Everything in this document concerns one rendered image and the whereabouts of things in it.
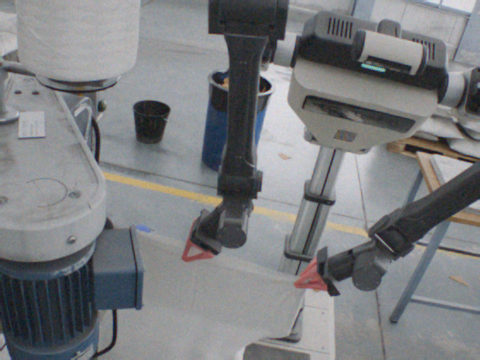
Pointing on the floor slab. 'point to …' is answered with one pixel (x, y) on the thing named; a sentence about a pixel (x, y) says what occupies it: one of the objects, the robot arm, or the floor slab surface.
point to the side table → (433, 243)
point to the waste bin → (216, 141)
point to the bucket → (150, 120)
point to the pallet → (427, 147)
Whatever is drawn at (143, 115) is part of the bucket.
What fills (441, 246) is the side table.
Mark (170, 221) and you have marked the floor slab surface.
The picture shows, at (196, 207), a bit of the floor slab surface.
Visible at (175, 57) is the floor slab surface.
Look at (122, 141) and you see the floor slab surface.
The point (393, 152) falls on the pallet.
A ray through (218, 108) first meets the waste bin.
